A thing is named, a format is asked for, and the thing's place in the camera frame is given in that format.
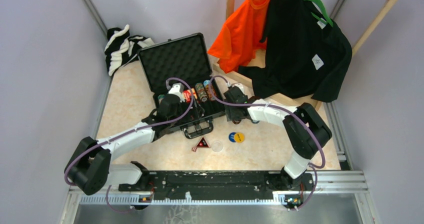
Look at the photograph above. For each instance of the black white striped cloth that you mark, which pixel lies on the black white striped cloth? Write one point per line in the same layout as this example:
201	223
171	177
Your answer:
122	47

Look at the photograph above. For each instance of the orange boxed card deck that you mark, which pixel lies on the orange boxed card deck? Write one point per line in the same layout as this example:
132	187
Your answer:
189	94

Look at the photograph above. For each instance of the black t-shirt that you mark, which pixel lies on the black t-shirt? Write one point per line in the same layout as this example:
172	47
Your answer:
305	55

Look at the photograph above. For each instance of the aluminium frame rail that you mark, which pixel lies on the aluminium frame rail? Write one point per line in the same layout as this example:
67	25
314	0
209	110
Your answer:
337	197

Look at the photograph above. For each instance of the yellow big blind button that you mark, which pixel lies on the yellow big blind button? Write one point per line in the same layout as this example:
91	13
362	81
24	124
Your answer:
239	137

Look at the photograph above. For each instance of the red yellow chip stack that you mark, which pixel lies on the red yellow chip stack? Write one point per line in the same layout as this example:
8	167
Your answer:
210	91

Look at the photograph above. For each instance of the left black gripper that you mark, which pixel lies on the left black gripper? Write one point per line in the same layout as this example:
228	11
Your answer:
182	103

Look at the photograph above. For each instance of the blue small blind button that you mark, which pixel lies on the blue small blind button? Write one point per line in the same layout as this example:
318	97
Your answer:
231	137

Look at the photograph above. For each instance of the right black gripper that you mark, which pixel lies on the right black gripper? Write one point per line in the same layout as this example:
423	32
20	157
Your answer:
230	115

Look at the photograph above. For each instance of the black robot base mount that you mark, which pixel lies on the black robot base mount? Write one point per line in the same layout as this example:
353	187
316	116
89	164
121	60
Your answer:
246	185

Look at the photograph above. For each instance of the clear dealer button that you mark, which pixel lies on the clear dealer button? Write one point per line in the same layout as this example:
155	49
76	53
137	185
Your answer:
217	146

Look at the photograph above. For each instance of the green clothes hanger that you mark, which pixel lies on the green clothes hanger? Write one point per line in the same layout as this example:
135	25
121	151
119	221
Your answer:
325	19

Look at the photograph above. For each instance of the black red triangle token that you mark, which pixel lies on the black red triangle token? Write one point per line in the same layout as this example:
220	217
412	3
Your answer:
202	144

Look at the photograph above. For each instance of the green orange chip stack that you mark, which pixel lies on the green orange chip stack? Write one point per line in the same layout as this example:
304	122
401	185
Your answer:
201	92

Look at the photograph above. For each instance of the black poker set case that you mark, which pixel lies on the black poker set case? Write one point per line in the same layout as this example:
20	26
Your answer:
184	60

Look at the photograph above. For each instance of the orange t-shirt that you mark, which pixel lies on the orange t-shirt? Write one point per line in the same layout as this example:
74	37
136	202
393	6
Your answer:
240	36

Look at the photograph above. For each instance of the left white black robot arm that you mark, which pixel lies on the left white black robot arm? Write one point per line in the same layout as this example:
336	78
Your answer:
91	166

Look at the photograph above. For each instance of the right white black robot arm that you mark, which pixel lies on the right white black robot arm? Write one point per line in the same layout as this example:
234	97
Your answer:
306	130

